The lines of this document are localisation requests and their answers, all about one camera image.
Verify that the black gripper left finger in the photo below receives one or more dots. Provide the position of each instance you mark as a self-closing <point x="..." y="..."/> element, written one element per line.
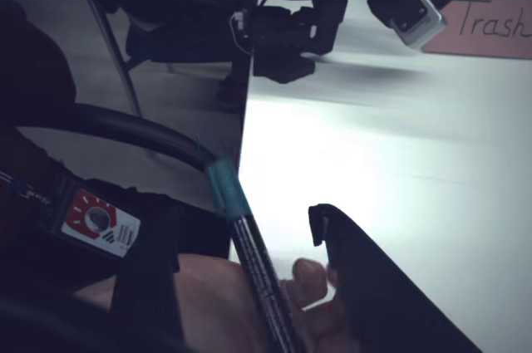
<point x="145" y="303"/>

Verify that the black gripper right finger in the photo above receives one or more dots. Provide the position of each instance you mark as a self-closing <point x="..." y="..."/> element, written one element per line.
<point x="374" y="295"/>

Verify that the green capped black marker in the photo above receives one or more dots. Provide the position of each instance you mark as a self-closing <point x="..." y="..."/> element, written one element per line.
<point x="226" y="191"/>

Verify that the idle black robot arm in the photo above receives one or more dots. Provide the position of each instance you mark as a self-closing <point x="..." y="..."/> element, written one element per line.
<point x="291" y="37"/>

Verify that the woman's right hand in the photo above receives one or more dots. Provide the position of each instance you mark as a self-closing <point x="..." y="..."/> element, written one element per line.
<point x="216" y="307"/>

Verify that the servo with red label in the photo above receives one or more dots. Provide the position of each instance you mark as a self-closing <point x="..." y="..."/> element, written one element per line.
<point x="97" y="222"/>

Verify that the pink trash paper sign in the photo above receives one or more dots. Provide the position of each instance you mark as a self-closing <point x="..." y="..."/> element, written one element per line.
<point x="490" y="43"/>

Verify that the silver idle arm camera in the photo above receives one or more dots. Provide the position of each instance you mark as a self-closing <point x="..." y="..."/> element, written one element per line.
<point x="420" y="23"/>

